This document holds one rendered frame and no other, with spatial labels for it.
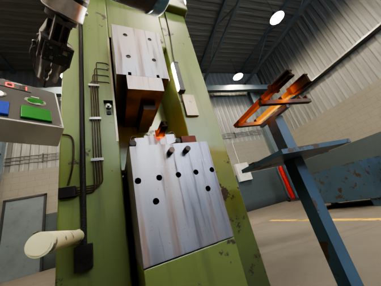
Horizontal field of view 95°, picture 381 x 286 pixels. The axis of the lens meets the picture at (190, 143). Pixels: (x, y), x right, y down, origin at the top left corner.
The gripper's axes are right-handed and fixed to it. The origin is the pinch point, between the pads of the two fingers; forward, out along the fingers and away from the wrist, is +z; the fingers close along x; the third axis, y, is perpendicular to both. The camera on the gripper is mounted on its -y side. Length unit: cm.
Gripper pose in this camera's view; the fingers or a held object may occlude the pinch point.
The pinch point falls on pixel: (44, 82)
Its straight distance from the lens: 71.9
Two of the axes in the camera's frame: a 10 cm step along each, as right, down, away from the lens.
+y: 5.5, 5.9, -5.9
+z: -5.0, 8.0, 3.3
